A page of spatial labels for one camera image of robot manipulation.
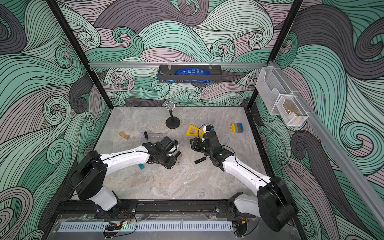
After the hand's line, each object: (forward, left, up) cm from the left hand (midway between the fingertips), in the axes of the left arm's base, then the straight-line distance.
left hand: (174, 159), depth 86 cm
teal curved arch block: (-3, +20, -4) cm, 20 cm away
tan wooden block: (+21, +39, -6) cm, 44 cm away
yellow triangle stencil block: (+25, -15, -7) cm, 30 cm away
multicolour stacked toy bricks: (+25, -43, -3) cm, 50 cm away
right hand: (+7, -12, +9) cm, 17 cm away
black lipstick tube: (+2, -16, -5) cm, 16 cm away
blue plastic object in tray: (+46, -10, +30) cm, 56 cm away
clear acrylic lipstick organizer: (+21, +17, -8) cm, 28 cm away
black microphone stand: (+31, +4, -4) cm, 32 cm away
